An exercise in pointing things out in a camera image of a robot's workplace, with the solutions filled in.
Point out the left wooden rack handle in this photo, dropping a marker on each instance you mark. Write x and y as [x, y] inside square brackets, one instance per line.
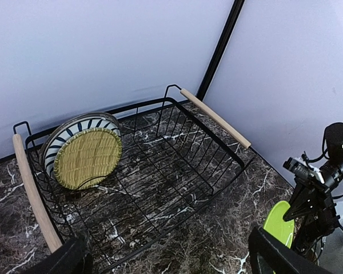
[51, 238]

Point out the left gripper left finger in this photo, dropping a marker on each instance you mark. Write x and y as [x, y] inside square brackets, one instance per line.
[72, 257]

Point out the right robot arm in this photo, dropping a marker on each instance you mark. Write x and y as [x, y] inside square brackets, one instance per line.
[330, 163]

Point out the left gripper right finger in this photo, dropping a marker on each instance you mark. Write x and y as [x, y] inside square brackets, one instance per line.
[268, 255]

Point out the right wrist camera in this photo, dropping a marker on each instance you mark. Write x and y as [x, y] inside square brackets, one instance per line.
[303, 170]

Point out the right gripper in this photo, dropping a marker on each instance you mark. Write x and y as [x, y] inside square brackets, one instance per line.
[318, 214]

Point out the black wire dish rack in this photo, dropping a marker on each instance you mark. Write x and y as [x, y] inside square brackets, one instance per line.
[153, 213]

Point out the green plastic plate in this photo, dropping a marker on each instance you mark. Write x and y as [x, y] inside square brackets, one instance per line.
[279, 228]

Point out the blue striped white plate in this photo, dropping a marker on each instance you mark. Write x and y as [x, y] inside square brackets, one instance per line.
[74, 134]

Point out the yellow woven plate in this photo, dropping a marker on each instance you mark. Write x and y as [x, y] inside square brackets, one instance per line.
[87, 158]

